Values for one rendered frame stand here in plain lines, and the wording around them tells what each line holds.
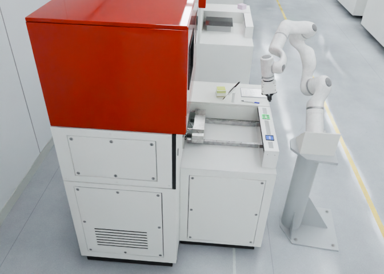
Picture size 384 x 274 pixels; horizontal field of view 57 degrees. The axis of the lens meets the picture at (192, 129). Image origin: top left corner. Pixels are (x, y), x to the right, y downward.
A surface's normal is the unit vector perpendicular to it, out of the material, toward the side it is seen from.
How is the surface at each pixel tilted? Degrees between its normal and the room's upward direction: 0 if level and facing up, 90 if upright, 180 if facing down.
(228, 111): 90
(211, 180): 90
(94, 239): 90
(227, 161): 0
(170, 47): 90
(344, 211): 0
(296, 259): 0
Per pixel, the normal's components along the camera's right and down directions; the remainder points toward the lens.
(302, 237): 0.03, -0.82
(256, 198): -0.07, 0.57
